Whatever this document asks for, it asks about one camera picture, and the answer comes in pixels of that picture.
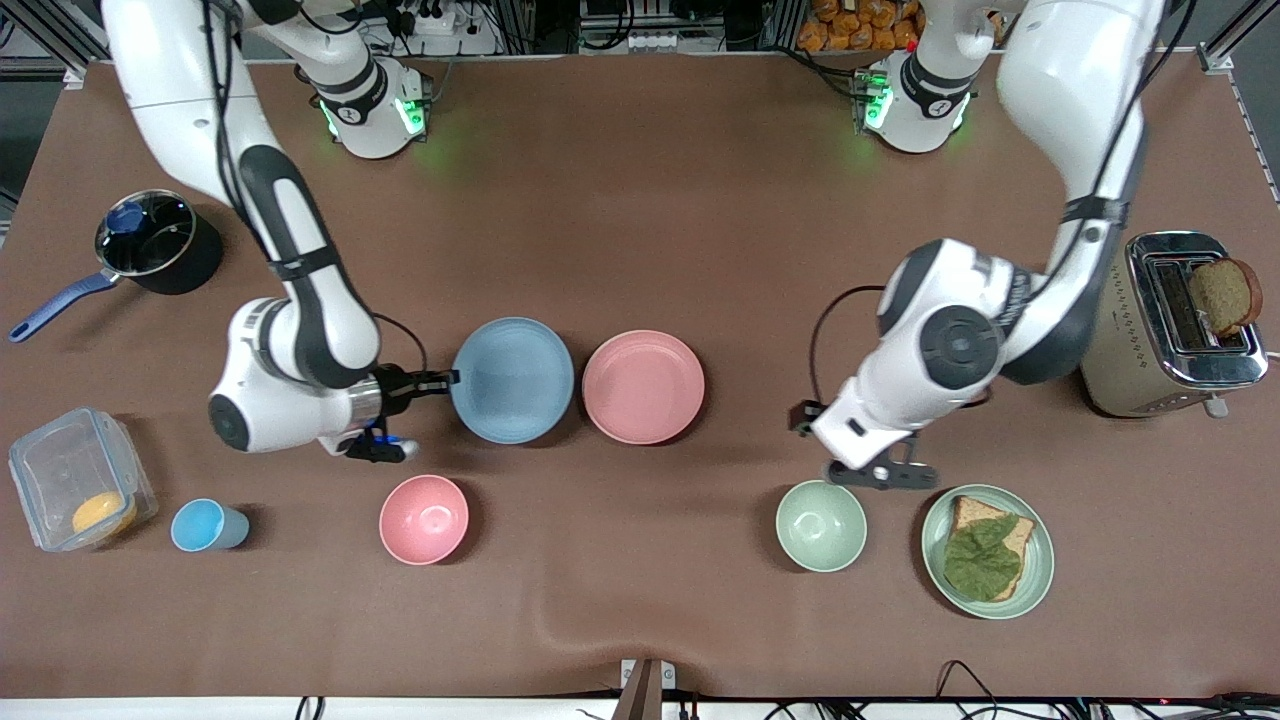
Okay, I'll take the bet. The blue plate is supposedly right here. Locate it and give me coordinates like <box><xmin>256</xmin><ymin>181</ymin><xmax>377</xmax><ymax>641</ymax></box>
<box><xmin>450</xmin><ymin>317</ymin><xmax>576</xmax><ymax>446</ymax></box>

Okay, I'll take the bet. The pink plate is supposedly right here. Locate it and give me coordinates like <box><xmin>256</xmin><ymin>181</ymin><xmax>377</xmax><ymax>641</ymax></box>
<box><xmin>582</xmin><ymin>330</ymin><xmax>706</xmax><ymax>446</ymax></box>

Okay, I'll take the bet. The green bowl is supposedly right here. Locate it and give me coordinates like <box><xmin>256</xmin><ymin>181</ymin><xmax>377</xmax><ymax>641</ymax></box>
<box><xmin>775</xmin><ymin>480</ymin><xmax>869</xmax><ymax>574</ymax></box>

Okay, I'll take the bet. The pink bowl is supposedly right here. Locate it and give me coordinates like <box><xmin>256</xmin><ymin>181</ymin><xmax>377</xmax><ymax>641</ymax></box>
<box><xmin>378</xmin><ymin>474</ymin><xmax>471</xmax><ymax>567</ymax></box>

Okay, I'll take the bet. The toast slice under lettuce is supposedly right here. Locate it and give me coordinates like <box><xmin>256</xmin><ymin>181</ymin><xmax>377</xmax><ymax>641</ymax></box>
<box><xmin>945</xmin><ymin>495</ymin><xmax>1036</xmax><ymax>601</ymax></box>

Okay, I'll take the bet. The green lettuce leaf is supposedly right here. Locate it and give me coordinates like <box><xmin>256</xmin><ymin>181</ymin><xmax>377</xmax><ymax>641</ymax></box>
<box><xmin>943</xmin><ymin>515</ymin><xmax>1023</xmax><ymax>603</ymax></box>

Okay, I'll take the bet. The blue cup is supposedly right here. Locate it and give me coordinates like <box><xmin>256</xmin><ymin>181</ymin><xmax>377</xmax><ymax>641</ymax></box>
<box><xmin>170</xmin><ymin>498</ymin><xmax>251</xmax><ymax>553</ymax></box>

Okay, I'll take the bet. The brown table cloth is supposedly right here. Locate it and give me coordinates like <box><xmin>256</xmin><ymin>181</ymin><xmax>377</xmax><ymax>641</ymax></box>
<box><xmin>0</xmin><ymin>55</ymin><xmax>1280</xmax><ymax>701</ymax></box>

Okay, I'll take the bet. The green plate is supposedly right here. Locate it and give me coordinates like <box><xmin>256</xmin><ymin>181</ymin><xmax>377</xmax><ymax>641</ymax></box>
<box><xmin>920</xmin><ymin>484</ymin><xmax>1056</xmax><ymax>621</ymax></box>

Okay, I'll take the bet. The glass lid with blue knob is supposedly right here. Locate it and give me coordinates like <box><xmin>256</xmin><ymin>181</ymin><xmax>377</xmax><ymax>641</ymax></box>
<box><xmin>95</xmin><ymin>190</ymin><xmax>196</xmax><ymax>279</ymax></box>

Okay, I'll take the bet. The metal table clamp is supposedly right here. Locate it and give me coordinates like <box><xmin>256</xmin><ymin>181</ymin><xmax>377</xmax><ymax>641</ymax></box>
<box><xmin>612</xmin><ymin>658</ymin><xmax>676</xmax><ymax>720</ymax></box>

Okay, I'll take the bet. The orange round food piece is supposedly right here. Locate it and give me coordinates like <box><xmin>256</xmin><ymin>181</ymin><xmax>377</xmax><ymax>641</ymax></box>
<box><xmin>72</xmin><ymin>490</ymin><xmax>138</xmax><ymax>536</ymax></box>

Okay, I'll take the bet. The silver toaster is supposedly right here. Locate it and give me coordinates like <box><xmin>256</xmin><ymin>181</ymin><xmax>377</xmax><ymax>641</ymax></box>
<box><xmin>1080</xmin><ymin>230</ymin><xmax>1269</xmax><ymax>419</ymax></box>

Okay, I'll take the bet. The clear plastic container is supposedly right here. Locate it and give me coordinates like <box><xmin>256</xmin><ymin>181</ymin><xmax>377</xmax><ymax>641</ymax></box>
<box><xmin>8</xmin><ymin>406</ymin><xmax>159</xmax><ymax>554</ymax></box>

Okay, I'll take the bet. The white power strip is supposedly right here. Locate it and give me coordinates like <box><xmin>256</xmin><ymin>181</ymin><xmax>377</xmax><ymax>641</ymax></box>
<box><xmin>385</xmin><ymin>0</ymin><xmax>501</xmax><ymax>56</ymax></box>

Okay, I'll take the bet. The orange snack bag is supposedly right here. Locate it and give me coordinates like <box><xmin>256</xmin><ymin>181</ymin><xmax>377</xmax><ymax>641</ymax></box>
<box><xmin>797</xmin><ymin>0</ymin><xmax>926</xmax><ymax>53</ymax></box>

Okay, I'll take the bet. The brown toast in toaster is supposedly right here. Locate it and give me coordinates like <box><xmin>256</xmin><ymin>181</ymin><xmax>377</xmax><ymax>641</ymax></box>
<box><xmin>1188</xmin><ymin>258</ymin><xmax>1264</xmax><ymax>338</ymax></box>

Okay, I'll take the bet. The black saucepan with blue handle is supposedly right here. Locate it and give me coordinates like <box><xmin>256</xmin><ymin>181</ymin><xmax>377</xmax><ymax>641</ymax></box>
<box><xmin>8</xmin><ymin>188</ymin><xmax>226</xmax><ymax>344</ymax></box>

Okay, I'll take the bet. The black looped floor cable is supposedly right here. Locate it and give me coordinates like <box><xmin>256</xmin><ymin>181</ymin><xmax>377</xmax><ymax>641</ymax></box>
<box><xmin>935</xmin><ymin>660</ymin><xmax>1001</xmax><ymax>703</ymax></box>

